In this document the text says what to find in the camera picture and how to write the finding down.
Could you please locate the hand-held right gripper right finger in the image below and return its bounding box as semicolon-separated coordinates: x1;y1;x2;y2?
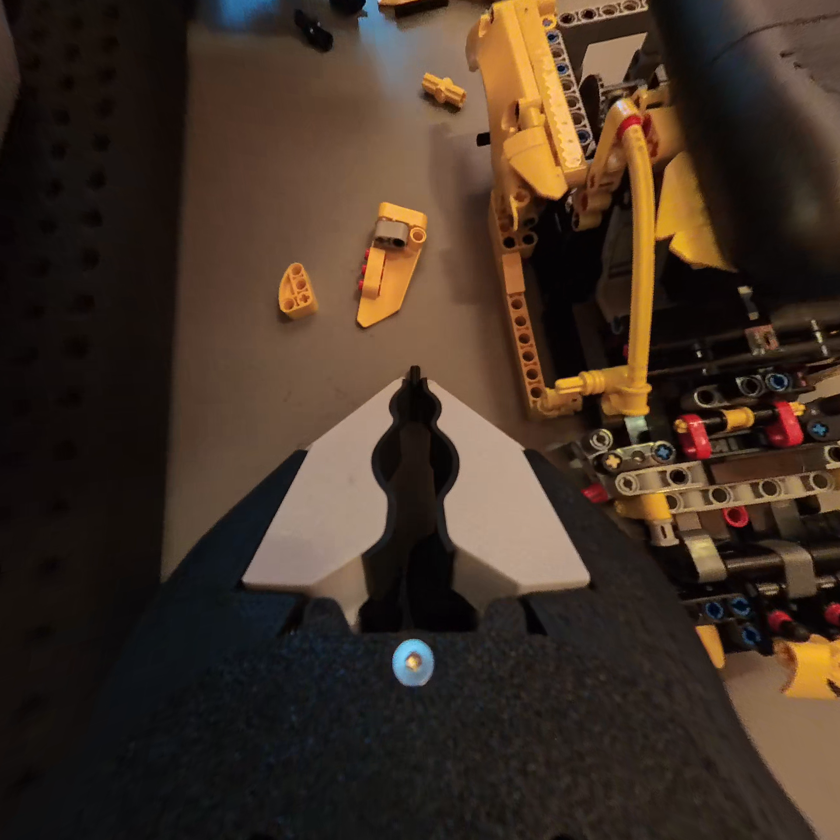
420;378;592;634

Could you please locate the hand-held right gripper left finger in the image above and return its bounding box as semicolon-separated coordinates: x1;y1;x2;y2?
243;378;411;634

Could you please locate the small yellow curved panel brick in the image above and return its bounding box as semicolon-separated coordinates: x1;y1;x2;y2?
278;262;320;321

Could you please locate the grey desk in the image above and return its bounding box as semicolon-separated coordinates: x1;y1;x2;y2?
161;0;840;840

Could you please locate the yellow brick toy car model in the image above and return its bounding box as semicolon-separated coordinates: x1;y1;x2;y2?
466;0;840;700

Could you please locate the small yellow connector brick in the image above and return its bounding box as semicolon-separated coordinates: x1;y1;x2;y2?
421;72;467;109

